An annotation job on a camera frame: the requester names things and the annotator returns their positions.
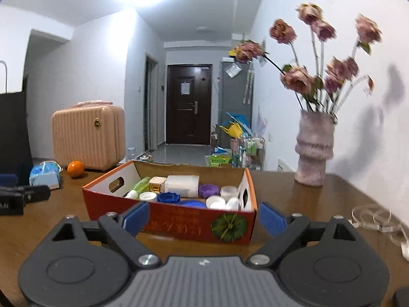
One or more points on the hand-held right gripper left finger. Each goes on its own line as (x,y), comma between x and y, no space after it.
(137,218)

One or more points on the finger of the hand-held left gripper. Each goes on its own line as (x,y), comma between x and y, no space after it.
(35,193)
(8,179)

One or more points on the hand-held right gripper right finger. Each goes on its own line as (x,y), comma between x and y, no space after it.
(271,219)

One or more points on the white yellow charger plug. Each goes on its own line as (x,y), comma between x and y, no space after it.
(156,186)

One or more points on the red cardboard box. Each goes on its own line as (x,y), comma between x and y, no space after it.
(185,222)

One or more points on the purple ribbed lid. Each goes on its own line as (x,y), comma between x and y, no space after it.
(209,190)

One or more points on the blue white tissue pack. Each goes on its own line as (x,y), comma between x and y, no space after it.
(44,174)

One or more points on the white round lid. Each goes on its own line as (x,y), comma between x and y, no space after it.
(148,196)
(215,202)
(232,203)

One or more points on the green bottle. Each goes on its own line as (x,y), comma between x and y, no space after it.
(142,185)

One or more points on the dark blue scalloped lid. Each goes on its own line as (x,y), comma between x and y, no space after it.
(167,197)

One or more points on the black paper bag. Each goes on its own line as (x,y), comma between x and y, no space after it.
(14,134)

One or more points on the orange fruit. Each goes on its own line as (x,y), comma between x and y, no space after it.
(75,169)

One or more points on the small white jar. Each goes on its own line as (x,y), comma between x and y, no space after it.
(229,192)

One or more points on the large white jar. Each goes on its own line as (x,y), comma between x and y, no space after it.
(181,185)

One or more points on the blue flat lid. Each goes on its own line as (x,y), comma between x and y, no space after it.
(191,203)

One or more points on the cluttered storage cart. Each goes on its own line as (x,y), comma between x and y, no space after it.
(252,150)

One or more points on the green packages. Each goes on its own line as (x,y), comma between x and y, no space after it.
(219,160)

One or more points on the pink ribbed suitcase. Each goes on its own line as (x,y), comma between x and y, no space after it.
(88,134)

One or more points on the pink ribbed vase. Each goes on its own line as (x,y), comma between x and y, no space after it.
(313,150)

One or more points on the yellow plastic watering can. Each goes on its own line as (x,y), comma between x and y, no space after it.
(232,130)

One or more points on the clear plastic strip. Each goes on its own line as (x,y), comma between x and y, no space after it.
(380,219)

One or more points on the dark brown door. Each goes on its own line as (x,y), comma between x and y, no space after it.
(188,108)

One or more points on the grey refrigerator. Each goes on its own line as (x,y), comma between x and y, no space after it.
(235,99)

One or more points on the pink artificial flowers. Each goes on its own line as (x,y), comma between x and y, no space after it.
(300,78)

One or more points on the white wall heater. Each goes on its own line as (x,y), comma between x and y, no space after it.
(284,166)

